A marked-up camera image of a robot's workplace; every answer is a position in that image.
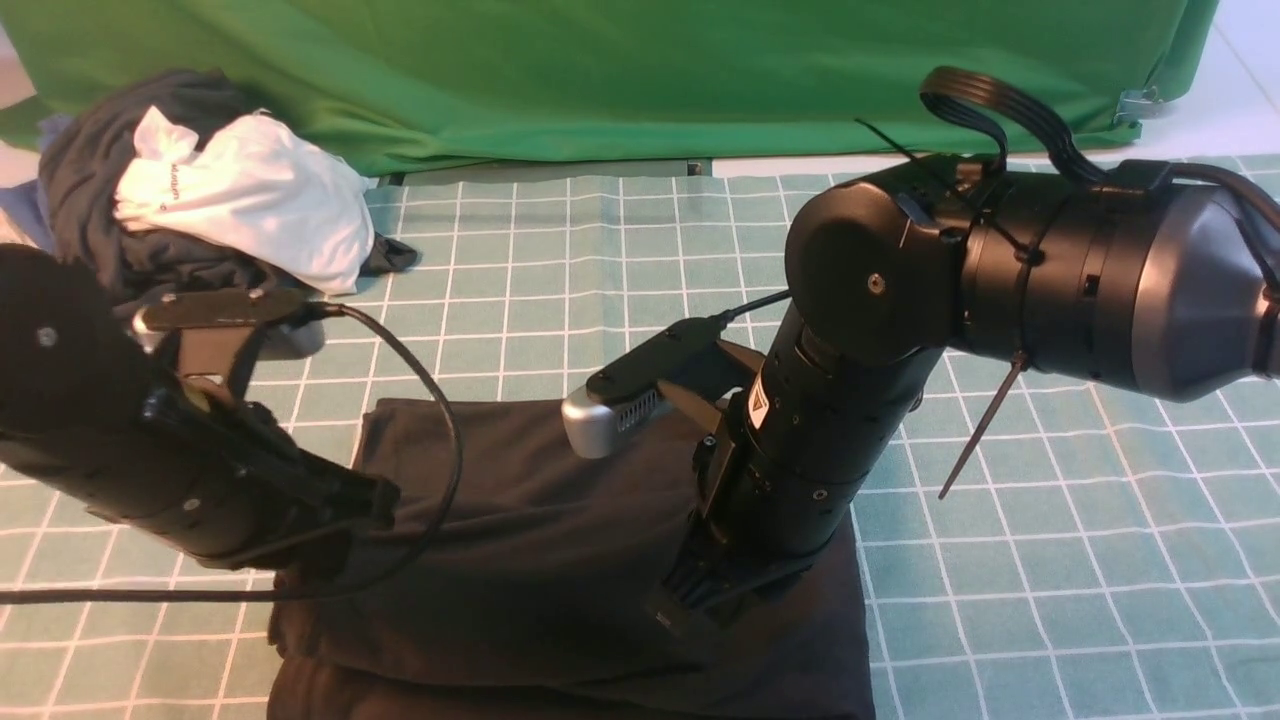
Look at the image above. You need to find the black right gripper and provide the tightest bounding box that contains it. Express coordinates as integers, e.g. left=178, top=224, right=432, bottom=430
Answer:
left=649, top=432, right=841, bottom=635

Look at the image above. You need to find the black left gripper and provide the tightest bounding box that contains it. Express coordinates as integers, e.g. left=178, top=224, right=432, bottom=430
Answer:
left=131, top=389, right=401, bottom=578

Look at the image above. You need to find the dark gray long-sleeved shirt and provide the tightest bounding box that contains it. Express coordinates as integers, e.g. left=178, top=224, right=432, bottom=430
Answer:
left=266, top=400, right=876, bottom=719

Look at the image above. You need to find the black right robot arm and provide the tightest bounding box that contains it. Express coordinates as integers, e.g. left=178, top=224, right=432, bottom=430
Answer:
left=650, top=155, right=1277, bottom=634

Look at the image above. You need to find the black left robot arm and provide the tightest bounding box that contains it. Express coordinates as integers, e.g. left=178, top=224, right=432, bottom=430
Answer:
left=1, top=243, right=401, bottom=577

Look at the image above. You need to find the white crumpled shirt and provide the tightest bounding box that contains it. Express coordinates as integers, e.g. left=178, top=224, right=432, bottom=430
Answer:
left=114, top=106, right=375, bottom=296

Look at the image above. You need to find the green grid table mat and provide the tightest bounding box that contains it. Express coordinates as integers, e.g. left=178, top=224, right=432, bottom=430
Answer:
left=1, top=160, right=1279, bottom=719

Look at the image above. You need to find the black zip tie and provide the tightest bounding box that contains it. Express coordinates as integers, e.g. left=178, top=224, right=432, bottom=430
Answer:
left=937, top=350, right=1029, bottom=500

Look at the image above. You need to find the green backdrop cloth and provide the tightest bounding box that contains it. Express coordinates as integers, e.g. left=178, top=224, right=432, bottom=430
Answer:
left=3, top=1, right=1219, bottom=174

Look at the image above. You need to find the dark gray crumpled garment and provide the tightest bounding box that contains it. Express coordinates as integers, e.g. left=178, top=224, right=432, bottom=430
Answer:
left=38, top=70, right=419, bottom=315

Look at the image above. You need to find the blue crumpled garment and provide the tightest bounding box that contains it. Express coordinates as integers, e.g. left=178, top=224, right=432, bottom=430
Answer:
left=1, top=114, right=73, bottom=254

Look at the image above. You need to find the metal binder clip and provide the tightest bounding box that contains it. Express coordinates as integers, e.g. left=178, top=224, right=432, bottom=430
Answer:
left=1114, top=86, right=1165, bottom=127

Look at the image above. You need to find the black left camera cable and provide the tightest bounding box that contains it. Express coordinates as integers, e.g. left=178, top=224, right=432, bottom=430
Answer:
left=0, top=302, right=465, bottom=605

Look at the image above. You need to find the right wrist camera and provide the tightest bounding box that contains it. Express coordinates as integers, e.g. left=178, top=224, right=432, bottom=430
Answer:
left=561, top=316, right=765, bottom=459

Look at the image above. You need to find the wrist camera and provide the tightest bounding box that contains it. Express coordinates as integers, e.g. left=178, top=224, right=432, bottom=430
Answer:
left=131, top=288, right=326, bottom=361
left=561, top=316, right=765, bottom=459

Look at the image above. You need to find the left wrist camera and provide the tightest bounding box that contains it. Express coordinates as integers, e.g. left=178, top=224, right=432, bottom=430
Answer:
left=131, top=288, right=326, bottom=361

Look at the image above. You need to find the black right ribbon cable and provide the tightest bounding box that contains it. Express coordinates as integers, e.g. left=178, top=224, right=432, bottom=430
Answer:
left=918, top=67, right=1111, bottom=186

